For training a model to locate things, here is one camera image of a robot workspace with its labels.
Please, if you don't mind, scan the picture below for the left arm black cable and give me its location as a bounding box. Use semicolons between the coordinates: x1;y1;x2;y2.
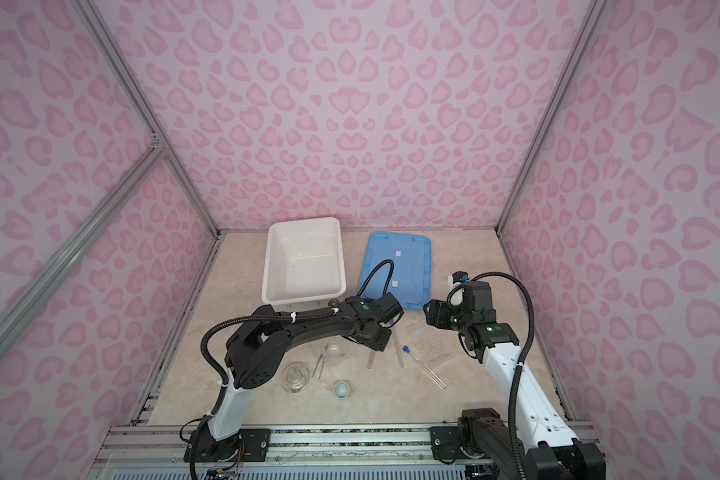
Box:
188;259;395;480

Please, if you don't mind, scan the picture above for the glass stirring rod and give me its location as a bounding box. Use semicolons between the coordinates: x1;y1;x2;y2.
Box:
312;353;325;379

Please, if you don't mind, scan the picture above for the glass conical flask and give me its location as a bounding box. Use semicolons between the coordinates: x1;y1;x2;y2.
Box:
282;362;311;394

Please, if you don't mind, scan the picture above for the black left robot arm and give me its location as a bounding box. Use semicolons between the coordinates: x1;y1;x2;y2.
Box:
200;293;404;442

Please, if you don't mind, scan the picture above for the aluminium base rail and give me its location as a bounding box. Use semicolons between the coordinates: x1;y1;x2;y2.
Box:
87;423;498;479

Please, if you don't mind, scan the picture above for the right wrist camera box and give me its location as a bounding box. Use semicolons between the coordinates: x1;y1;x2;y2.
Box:
450;271;469;288

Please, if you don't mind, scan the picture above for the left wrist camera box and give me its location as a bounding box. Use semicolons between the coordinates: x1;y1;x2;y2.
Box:
376;292;403;323

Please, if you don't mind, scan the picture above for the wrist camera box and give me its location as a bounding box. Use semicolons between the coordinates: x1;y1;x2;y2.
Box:
376;292;403;323
450;271;469;288

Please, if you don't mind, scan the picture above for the small round glass dish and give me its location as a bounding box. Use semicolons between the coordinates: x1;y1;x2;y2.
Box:
333;380;351;400

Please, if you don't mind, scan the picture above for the left rear corner post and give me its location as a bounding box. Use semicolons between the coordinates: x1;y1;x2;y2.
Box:
71;0;222;238

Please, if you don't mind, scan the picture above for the aluminium corner frame post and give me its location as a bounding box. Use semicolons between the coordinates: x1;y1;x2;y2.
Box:
495;0;611;235

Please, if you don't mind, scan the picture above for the left aluminium frame beam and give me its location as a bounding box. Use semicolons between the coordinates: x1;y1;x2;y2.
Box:
0;141;165;361

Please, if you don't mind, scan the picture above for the white plastic storage bin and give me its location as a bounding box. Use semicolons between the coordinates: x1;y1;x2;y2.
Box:
261;217;347;311

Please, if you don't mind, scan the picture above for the small glass beaker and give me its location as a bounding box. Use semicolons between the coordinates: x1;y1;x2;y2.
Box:
323;343;345;366

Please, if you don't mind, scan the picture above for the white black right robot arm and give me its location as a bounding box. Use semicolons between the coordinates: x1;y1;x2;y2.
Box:
424;271;607;479

